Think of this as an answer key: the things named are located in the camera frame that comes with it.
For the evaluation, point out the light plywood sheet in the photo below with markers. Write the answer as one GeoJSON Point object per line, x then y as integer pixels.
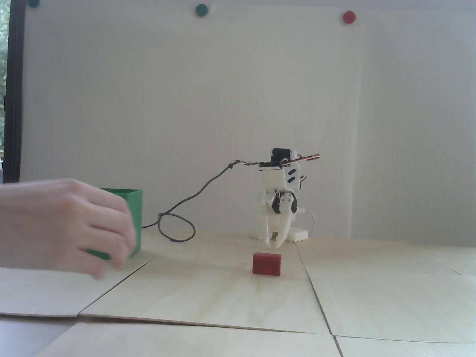
{"type": "Point", "coordinates": [186, 342]}
{"type": "Point", "coordinates": [390, 297]}
{"type": "Point", "coordinates": [409, 349]}
{"type": "Point", "coordinates": [55, 293]}
{"type": "Point", "coordinates": [204, 293]}

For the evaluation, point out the black window frame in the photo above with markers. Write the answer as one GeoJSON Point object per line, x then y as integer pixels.
{"type": "Point", "coordinates": [15, 93]}

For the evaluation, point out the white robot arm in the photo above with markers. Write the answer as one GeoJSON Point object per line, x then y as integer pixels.
{"type": "Point", "coordinates": [277, 153]}

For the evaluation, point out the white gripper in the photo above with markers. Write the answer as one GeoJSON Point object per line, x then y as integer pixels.
{"type": "Point", "coordinates": [277, 224]}

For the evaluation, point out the white corrugated backdrop sheet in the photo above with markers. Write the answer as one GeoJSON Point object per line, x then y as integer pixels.
{"type": "Point", "coordinates": [420, 111]}
{"type": "Point", "coordinates": [148, 93]}

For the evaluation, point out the red round magnet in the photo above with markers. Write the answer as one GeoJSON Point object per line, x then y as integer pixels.
{"type": "Point", "coordinates": [349, 17]}

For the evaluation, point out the red block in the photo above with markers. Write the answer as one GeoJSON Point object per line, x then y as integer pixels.
{"type": "Point", "coordinates": [266, 264]}

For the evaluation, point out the green round magnet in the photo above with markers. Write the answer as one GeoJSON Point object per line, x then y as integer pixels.
{"type": "Point", "coordinates": [201, 9]}
{"type": "Point", "coordinates": [34, 3]}

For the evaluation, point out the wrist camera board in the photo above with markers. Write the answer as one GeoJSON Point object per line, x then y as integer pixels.
{"type": "Point", "coordinates": [269, 164]}

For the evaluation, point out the green box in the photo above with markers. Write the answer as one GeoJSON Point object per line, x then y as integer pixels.
{"type": "Point", "coordinates": [135, 223]}

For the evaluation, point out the person's hand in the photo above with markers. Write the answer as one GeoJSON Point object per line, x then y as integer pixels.
{"type": "Point", "coordinates": [55, 223]}

